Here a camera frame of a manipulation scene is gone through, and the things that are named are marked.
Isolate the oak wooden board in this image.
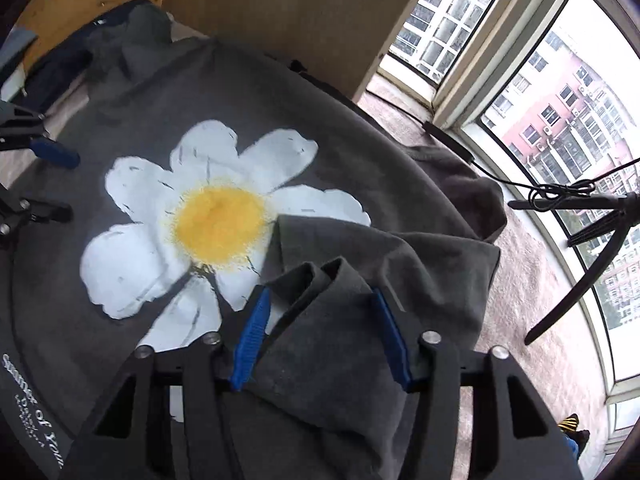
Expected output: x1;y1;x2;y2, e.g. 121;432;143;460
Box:
163;0;418;100

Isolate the black cable inline remote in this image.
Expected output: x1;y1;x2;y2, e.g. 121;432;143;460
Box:
422;122;475;165

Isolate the dark grey daisy hoodie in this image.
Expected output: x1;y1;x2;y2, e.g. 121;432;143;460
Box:
1;2;506;479

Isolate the navy blue folded shirt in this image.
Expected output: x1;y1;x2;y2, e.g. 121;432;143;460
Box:
14;18;106;114

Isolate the black yellow striped garment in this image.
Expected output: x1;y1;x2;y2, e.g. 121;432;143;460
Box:
558;413;590;441

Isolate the black tripod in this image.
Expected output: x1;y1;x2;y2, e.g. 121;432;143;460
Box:
506;192;640;346

